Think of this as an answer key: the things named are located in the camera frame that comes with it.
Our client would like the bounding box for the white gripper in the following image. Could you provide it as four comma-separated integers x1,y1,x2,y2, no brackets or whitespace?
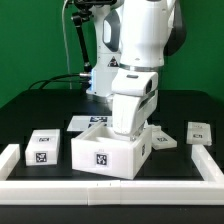
112,70,158,136

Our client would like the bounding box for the white cabinet door panel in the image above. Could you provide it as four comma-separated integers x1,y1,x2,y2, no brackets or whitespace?
151,125,177,150

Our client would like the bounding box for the white cabinet body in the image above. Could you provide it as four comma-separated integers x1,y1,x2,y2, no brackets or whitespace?
71,122,152,180

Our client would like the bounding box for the white marker base plate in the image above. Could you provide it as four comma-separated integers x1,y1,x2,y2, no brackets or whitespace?
67,116,112,132

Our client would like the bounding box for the white U-shaped boundary frame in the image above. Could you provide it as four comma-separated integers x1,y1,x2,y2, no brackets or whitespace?
0,144,224,205

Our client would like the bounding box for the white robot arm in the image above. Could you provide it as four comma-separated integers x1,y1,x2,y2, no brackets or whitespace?
87,0,186,136

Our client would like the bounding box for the black cable bundle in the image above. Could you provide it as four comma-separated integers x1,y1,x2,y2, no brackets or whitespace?
27,72,92,91

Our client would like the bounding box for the white hanging cable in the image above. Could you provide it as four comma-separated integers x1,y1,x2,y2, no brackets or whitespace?
61,0,74,90

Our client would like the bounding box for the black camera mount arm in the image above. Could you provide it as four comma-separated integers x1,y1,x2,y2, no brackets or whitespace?
68,0,117,72

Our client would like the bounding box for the white cabinet top block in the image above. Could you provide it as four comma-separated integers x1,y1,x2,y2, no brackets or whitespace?
25,129,60,166

